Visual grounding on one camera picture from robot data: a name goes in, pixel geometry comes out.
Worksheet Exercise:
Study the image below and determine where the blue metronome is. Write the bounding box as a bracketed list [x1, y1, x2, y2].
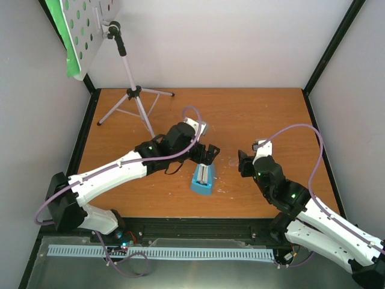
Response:
[190, 164, 216, 196]

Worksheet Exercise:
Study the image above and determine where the clear plastic metronome cover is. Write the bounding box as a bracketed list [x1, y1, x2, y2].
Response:
[196, 164, 212, 185]

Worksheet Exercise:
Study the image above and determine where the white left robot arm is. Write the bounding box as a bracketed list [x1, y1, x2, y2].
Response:
[46, 118, 220, 243]

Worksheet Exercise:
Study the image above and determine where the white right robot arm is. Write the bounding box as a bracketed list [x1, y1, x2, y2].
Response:
[238, 149, 384, 288]

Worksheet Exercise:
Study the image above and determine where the small green led circuit board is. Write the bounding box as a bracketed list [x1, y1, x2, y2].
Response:
[118, 240, 136, 250]

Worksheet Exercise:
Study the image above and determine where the white music stand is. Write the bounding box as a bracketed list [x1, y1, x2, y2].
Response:
[59, 0, 174, 137]

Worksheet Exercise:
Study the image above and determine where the green sheet on stand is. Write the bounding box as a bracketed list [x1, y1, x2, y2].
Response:
[45, 0, 80, 78]

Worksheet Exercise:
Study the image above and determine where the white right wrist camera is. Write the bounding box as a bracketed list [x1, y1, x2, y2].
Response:
[252, 140, 273, 163]

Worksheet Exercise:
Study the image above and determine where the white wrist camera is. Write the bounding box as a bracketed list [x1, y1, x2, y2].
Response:
[183, 117, 208, 138]
[252, 140, 273, 163]

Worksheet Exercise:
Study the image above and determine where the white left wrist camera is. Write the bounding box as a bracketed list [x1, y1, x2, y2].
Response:
[183, 117, 208, 138]

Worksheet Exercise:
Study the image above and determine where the black aluminium front rail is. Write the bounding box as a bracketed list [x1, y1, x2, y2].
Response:
[38, 216, 362, 256]

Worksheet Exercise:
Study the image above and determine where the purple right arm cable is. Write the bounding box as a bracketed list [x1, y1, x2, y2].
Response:
[257, 123, 385, 269]

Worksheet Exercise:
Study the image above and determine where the light blue slotted cable duct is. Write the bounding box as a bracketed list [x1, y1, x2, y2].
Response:
[46, 244, 274, 263]

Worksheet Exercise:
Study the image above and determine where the black right frame post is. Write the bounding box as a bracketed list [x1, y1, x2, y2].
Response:
[302, 0, 366, 98]

